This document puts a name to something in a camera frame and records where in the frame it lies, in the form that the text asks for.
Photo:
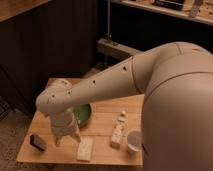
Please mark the white sponge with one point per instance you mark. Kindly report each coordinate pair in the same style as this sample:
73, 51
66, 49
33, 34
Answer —
85, 147

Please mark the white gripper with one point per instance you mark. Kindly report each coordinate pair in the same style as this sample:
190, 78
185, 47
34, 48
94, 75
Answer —
64, 124

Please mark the green bowl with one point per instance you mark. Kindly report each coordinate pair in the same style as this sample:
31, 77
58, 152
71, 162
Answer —
82, 114

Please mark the white paper cup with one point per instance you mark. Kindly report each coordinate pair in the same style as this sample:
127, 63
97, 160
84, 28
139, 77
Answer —
134, 142

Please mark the wooden table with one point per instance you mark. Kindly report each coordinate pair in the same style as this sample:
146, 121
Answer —
99, 128

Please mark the upper shelf with items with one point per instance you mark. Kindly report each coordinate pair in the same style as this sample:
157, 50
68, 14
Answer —
200, 11

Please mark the white bottle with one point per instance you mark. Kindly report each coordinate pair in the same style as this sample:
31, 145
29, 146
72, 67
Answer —
118, 130

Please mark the metal shelf ledge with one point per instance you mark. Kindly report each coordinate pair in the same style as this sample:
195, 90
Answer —
116, 50

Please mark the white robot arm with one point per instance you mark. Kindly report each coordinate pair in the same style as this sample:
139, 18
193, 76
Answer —
176, 80

